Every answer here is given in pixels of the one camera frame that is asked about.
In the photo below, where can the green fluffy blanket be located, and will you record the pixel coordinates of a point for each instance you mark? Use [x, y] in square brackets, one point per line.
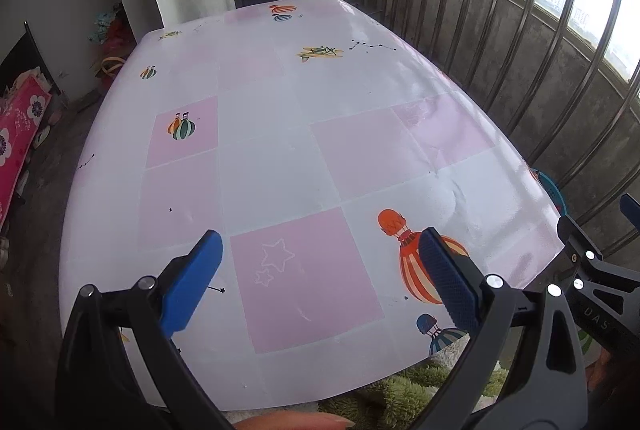
[400, 395]

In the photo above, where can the pile of colourful bags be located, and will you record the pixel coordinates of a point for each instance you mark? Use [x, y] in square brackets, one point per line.
[112, 34]

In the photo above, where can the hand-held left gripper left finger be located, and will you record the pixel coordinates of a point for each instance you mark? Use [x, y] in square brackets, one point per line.
[192, 282]

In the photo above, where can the person's right hand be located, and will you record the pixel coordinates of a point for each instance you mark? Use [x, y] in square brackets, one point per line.
[610, 370]

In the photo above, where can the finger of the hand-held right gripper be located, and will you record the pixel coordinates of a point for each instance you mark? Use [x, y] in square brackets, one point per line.
[577, 245]
[632, 210]

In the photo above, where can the person's left hand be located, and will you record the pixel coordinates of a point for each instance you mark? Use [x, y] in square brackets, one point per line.
[295, 422]

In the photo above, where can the black board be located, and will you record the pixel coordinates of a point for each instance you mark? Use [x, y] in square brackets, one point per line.
[25, 59]

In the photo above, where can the metal balcony railing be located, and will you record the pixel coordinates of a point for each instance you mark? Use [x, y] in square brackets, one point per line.
[500, 9]

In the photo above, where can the pink checked balloon tablecloth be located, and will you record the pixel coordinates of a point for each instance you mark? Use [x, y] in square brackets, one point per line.
[280, 149]

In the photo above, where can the pink floral blanket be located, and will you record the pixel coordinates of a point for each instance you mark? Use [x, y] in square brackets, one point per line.
[20, 134]

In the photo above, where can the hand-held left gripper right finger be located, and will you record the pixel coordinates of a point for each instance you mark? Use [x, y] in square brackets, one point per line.
[447, 280]

